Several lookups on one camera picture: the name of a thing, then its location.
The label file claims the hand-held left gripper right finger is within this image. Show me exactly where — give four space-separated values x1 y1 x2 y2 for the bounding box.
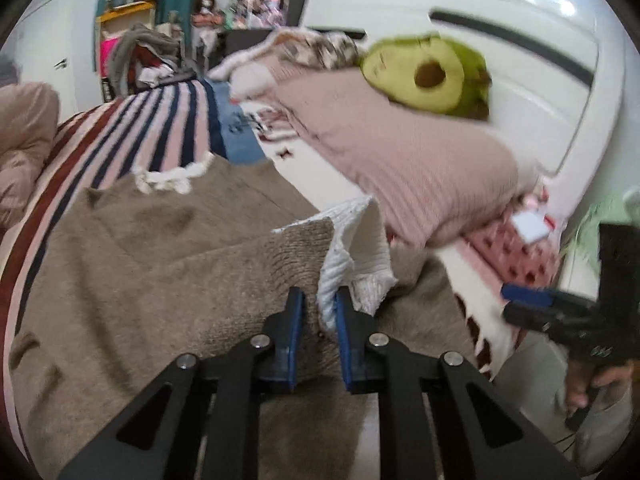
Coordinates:
334 286 581 480

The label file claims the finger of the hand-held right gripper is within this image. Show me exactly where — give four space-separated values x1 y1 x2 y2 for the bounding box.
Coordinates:
501 283 601 346

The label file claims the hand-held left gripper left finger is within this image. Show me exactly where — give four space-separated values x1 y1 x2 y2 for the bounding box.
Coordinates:
57 287 307 480

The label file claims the brown knit sweater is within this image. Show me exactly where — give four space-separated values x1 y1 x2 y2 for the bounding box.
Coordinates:
9 156 478 480

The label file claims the pile of clothes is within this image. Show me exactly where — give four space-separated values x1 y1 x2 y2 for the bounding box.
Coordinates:
100 22 198 98

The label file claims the person's right hand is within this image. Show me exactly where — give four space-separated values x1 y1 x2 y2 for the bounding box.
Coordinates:
565 357 632 411

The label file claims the pink knit cushion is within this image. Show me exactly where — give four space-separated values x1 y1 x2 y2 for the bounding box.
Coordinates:
465 195 563 291

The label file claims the pink ribbed pillow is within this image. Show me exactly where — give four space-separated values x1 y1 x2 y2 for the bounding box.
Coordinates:
260 55 521 250

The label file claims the blue denim garment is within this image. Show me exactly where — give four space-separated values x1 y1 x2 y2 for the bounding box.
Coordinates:
212 80 273 165

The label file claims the avocado plush toy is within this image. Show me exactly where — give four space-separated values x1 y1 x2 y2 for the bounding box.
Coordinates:
360 34 493 122

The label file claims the white bed headboard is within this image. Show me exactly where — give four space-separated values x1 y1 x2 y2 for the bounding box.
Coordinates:
299 0 627 177

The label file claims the striped pink blanket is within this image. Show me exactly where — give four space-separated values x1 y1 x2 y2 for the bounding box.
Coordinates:
0 79 228 441

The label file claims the floral patterned pillow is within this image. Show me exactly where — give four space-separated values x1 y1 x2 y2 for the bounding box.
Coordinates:
270 29 368 71

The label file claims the doll figure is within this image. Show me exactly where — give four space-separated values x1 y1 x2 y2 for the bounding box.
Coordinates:
192 0 223 68

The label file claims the pink quilted duvet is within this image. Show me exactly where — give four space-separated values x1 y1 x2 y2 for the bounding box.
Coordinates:
0 82 61 233

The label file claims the yellow framed shelf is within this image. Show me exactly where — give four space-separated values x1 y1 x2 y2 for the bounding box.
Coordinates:
95 1 157 73

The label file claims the white wardrobe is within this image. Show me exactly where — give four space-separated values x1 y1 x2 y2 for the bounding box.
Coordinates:
7 0 103 121

